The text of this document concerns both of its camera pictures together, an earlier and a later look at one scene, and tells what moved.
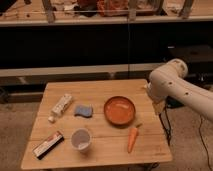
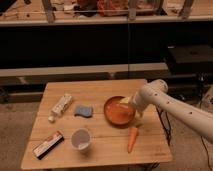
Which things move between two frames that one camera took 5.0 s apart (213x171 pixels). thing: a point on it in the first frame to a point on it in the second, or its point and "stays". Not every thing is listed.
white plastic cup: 81,139 stays
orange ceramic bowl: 119,111 stays
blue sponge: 83,110 stays
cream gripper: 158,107 to 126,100
